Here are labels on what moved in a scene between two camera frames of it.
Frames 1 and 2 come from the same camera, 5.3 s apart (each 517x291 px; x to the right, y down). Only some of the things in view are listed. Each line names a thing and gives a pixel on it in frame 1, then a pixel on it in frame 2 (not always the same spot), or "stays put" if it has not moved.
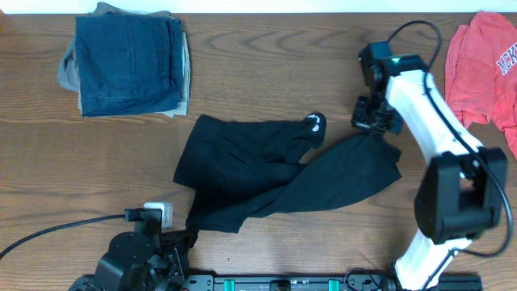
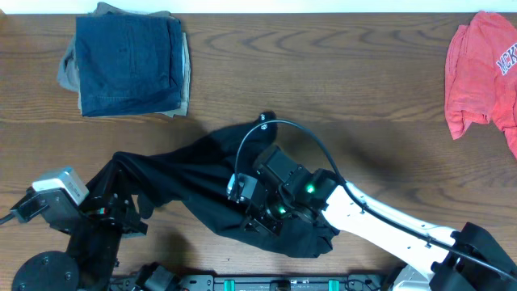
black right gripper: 370,120 → 250,211
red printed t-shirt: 481,73 stays put
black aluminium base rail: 320,282 stays put
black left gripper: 178,241 → 117,200
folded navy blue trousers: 129,64 stays put
